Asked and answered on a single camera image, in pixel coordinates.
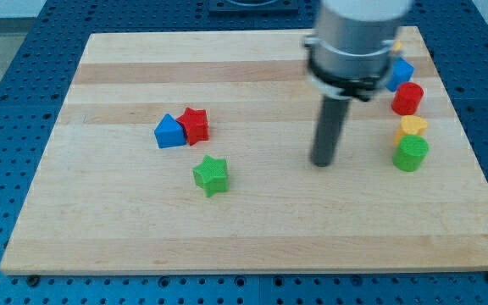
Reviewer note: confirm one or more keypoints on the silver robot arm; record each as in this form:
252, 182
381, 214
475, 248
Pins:
350, 52

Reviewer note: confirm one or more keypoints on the green star block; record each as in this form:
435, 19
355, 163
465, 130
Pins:
211, 175

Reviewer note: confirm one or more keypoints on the red star block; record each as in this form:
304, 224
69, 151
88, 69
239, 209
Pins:
195, 125

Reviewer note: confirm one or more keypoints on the wooden board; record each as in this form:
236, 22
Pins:
188, 153

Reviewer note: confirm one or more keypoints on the blue triangle block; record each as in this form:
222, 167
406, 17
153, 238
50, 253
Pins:
169, 133

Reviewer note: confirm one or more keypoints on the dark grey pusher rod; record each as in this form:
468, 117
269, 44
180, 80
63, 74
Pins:
331, 119

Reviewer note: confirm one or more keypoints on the yellow heart block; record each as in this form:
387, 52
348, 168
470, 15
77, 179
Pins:
410, 125

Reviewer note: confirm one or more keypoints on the green cylinder block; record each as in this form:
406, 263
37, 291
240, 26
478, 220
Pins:
410, 153

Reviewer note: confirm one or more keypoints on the red cylinder block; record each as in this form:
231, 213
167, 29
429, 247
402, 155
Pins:
407, 98

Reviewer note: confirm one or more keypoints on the blue cube block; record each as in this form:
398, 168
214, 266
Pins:
402, 72

